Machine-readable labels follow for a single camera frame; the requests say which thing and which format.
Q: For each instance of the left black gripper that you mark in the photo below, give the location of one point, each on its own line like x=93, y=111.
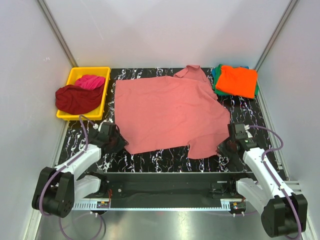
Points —
x=122, y=143

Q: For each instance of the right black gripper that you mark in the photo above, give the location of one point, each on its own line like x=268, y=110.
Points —
x=222, y=151

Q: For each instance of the salmon pink t shirt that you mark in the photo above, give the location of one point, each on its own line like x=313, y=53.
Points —
x=171, y=111

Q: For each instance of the yellow plastic bin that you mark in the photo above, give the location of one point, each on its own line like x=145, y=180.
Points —
x=78, y=72

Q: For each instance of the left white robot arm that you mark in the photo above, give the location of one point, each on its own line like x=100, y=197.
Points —
x=72, y=170

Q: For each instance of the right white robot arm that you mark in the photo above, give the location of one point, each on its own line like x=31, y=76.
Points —
x=282, y=212

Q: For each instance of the orange folded t shirt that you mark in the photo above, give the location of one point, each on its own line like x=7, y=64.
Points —
x=237, y=80

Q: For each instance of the dark red t shirt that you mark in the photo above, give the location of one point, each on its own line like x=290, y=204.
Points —
x=75, y=100

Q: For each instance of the magenta t shirt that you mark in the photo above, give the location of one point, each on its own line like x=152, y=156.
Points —
x=90, y=82

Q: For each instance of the green folded t shirt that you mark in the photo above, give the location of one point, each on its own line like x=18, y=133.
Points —
x=217, y=91

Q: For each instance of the blue folded t shirt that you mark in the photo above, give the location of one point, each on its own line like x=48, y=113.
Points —
x=215, y=69

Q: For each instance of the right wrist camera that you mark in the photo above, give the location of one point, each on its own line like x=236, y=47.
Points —
x=239, y=137

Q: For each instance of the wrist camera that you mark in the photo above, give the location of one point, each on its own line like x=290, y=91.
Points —
x=107, y=131
x=239, y=137

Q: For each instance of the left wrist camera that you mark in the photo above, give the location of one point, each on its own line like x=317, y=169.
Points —
x=107, y=131

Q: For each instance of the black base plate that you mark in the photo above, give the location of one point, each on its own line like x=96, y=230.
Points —
x=170, y=191

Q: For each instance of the aluminium frame rail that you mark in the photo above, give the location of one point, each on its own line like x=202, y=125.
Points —
x=139, y=192

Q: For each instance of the left aluminium corner post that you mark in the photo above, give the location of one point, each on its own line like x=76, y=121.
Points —
x=57, y=32

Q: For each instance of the aluminium corner post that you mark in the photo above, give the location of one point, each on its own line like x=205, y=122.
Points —
x=278, y=29
x=57, y=32

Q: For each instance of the right aluminium corner post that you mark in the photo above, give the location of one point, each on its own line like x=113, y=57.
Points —
x=278, y=29

